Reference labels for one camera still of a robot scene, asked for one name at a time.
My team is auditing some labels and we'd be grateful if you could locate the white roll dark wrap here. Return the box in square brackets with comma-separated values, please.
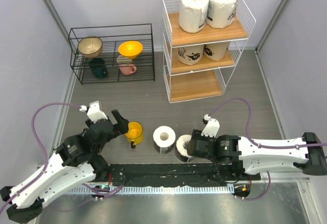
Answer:
[175, 135, 193, 163]
[153, 126, 176, 154]

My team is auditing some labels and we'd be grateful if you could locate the brown paper towel roll back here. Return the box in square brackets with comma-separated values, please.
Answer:
[178, 44, 204, 65]

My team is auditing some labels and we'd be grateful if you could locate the brown paper towel roll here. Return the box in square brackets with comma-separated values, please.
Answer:
[178, 44, 204, 65]
[204, 41, 230, 61]

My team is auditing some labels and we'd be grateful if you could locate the brown paper towel roll front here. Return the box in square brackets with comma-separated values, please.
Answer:
[204, 41, 230, 61]

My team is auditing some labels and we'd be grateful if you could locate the white towel roll front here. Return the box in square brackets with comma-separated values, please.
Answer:
[206, 0, 238, 29]

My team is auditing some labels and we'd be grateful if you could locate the white towel roll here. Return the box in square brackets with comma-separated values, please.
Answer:
[178, 0, 209, 33]
[206, 0, 238, 29]

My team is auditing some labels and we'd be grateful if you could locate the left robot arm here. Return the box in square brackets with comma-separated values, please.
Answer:
[1, 109, 129, 223]

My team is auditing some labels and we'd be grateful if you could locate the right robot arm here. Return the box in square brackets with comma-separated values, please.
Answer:
[186, 130, 326, 181]

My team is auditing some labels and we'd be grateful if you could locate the pink mug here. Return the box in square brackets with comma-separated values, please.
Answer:
[119, 64, 137, 76]

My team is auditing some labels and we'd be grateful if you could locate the dark green mug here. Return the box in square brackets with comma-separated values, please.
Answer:
[89, 58, 108, 79]

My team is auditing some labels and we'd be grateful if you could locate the yellow bowl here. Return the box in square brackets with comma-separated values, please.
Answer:
[118, 40, 143, 59]

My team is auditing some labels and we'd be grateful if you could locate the beige ceramic bowl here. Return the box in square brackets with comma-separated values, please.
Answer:
[78, 36, 103, 58]

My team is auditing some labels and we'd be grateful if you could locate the yellow mug black handle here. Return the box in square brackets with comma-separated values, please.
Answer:
[125, 121, 144, 149]

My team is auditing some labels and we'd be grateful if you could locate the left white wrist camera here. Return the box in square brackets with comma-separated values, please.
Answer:
[79, 101, 108, 123]

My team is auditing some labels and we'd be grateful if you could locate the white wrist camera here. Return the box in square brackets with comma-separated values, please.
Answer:
[79, 101, 108, 123]
[201, 114, 220, 138]

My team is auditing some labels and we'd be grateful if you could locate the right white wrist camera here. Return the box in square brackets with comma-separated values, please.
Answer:
[201, 114, 220, 138]

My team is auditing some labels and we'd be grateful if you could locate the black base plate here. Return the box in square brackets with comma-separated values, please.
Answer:
[102, 163, 262, 188]

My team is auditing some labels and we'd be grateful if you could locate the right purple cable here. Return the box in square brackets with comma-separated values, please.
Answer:
[208, 97, 327, 201]

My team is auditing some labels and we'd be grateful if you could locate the purple cable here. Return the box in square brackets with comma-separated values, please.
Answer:
[208, 97, 327, 201]
[0, 102, 126, 211]

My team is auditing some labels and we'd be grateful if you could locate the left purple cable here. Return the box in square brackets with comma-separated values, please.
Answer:
[0, 102, 126, 211]

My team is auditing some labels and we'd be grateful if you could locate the black wire dish rack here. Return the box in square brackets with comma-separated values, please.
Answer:
[68, 23, 155, 84]

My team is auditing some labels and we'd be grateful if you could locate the aluminium rail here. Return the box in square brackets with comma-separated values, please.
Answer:
[35, 161, 311, 194]

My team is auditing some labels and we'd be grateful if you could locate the white wire wooden shelf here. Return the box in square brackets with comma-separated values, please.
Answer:
[162, 0, 256, 103]

